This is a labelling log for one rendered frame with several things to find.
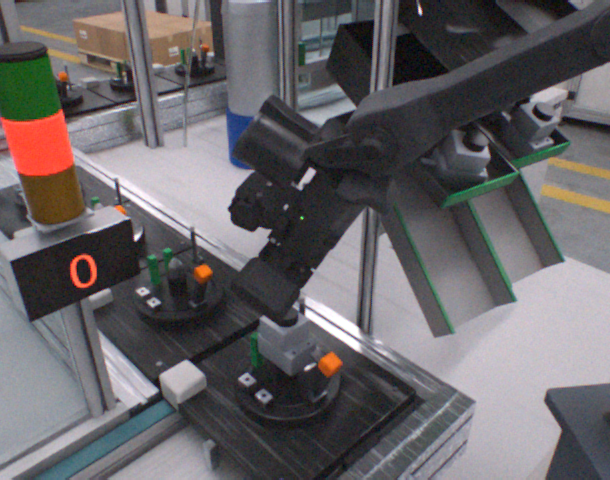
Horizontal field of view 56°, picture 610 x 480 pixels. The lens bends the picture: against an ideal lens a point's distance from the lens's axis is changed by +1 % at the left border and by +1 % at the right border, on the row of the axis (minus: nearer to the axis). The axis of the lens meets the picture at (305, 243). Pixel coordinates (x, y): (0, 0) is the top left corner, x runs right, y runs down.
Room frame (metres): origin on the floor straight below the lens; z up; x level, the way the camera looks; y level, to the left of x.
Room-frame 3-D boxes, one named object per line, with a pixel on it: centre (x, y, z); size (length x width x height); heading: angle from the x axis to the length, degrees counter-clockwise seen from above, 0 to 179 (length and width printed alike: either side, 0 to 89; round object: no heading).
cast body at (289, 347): (0.55, 0.03, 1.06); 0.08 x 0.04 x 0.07; 44
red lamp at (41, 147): (0.49, 0.24, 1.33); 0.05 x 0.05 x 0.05
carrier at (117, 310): (0.72, 0.20, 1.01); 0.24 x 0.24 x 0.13; 44
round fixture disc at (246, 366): (0.54, 0.02, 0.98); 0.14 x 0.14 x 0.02
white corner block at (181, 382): (0.54, 0.16, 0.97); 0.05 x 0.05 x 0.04; 44
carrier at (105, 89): (1.87, 0.57, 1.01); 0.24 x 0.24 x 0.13; 44
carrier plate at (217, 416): (0.54, 0.02, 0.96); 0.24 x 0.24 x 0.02; 44
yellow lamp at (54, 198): (0.49, 0.24, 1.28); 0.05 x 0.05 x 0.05
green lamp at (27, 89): (0.49, 0.24, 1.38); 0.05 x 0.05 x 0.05
